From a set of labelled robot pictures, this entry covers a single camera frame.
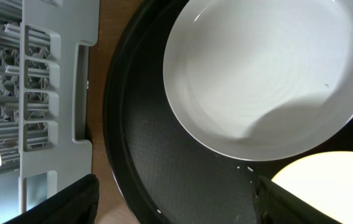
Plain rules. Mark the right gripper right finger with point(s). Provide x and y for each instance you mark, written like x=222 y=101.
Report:
x=274 y=205

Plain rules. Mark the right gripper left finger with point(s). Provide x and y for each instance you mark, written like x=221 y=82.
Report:
x=76 y=204

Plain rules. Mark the yellow bowl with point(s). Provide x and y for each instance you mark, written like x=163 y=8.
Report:
x=324 y=181

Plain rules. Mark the blue cup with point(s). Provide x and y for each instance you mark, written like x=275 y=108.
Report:
x=9 y=193

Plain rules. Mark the grey dishwasher rack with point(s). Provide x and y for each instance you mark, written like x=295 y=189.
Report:
x=44 y=50

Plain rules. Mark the round black tray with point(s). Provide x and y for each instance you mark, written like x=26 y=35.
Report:
x=164 y=174

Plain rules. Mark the grey plate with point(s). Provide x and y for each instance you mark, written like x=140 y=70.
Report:
x=261 y=80

